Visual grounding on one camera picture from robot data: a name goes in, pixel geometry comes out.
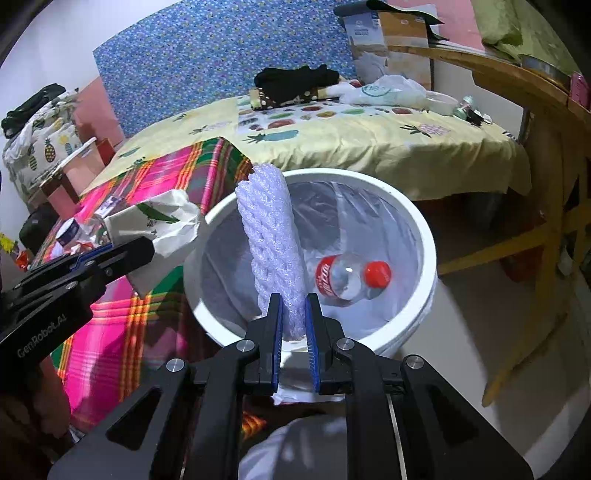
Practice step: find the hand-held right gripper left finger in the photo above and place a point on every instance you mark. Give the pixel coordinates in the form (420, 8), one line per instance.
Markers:
(278, 332)

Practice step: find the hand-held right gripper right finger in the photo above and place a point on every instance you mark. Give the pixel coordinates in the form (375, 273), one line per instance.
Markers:
(312, 332)

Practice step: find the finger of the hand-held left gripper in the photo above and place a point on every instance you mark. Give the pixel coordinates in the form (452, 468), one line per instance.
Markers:
(92, 258)
(134, 256)

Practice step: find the white paper bag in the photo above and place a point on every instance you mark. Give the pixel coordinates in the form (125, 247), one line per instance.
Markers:
(166, 221)

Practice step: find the purple tissue packet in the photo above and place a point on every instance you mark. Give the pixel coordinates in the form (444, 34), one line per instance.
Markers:
(114, 204)

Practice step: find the white foam net sleeve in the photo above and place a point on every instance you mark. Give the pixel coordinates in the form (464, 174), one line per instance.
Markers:
(272, 230)

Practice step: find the white round bin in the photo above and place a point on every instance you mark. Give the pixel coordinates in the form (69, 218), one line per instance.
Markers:
(415, 240)

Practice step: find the black bag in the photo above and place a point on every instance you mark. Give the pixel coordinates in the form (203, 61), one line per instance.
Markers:
(39, 230)

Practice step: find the clear bottle with red label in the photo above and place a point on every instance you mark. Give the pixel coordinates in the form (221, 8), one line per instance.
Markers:
(346, 279)

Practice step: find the pink green plaid blanket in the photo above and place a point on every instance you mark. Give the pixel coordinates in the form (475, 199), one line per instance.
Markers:
(152, 175)

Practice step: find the pink box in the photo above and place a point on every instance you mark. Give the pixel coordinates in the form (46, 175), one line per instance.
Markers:
(78, 170)

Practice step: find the pineapple print bundle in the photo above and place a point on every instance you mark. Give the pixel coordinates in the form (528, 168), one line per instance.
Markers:
(41, 147)

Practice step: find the clear plastic bin liner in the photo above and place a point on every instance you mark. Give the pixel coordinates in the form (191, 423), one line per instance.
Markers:
(355, 217)

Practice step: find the black garment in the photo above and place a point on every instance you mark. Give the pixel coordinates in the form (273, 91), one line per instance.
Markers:
(32, 108)

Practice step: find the yellow pineapple print bed sheet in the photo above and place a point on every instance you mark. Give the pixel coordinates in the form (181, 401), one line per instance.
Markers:
(369, 138)

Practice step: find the blue floral cloth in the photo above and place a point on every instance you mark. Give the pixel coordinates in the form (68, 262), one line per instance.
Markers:
(207, 55)

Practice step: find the black clothes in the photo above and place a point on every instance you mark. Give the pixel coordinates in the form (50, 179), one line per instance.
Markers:
(295, 76)

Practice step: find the white bag with green logo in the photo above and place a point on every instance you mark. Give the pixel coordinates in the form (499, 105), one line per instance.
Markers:
(388, 90)

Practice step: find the white bowl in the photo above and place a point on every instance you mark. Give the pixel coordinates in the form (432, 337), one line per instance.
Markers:
(441, 102)

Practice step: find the small black object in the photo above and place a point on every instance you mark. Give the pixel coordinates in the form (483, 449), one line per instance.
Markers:
(478, 117)

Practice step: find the small green bottle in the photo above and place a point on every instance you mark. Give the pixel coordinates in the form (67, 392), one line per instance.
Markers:
(465, 106)

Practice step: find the cardboard box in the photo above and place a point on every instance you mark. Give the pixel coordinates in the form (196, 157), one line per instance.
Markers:
(397, 41)

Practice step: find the round wooden table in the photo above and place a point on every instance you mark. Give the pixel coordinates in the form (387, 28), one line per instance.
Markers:
(517, 78)

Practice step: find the round metal tin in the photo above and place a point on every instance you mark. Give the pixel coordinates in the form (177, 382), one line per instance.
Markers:
(545, 69)

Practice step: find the pink can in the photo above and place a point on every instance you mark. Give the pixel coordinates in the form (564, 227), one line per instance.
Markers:
(581, 90)

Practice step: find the green cloth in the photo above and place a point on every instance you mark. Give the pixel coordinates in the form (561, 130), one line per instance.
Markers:
(503, 23)

